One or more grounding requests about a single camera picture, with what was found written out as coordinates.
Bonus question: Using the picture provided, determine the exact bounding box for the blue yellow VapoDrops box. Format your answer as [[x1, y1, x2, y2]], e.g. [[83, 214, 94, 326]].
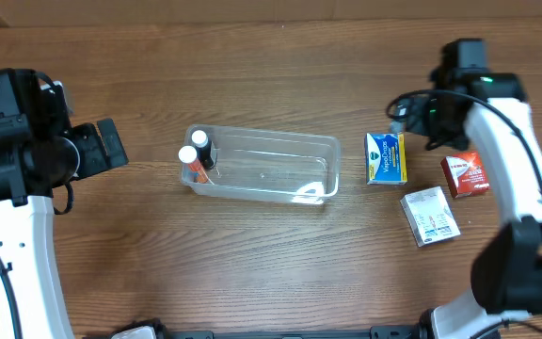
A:
[[364, 133, 407, 185]]

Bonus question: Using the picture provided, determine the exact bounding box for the orange bottle white cap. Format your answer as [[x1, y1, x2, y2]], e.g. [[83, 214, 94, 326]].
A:
[[178, 146, 210, 184]]

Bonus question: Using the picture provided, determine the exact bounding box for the black bottle white cap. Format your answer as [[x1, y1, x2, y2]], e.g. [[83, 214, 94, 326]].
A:
[[191, 130, 217, 170]]

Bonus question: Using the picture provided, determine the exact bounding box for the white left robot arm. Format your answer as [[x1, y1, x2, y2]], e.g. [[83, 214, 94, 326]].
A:
[[0, 68, 128, 338]]

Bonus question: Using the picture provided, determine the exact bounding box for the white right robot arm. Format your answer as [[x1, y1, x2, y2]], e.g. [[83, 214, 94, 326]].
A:
[[385, 39, 542, 338]]

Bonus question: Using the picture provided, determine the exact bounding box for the clear plastic container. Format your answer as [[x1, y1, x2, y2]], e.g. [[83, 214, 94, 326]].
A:
[[180, 124, 341, 205]]

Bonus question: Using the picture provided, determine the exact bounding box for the red medicine box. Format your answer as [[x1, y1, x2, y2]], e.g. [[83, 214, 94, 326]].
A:
[[440, 152, 490, 199]]

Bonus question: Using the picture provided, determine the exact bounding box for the white medicine box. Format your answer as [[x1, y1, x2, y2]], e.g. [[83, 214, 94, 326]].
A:
[[400, 186, 461, 247]]

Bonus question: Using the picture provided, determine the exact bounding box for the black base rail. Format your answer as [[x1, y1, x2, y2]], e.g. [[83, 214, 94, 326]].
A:
[[82, 318, 502, 339]]

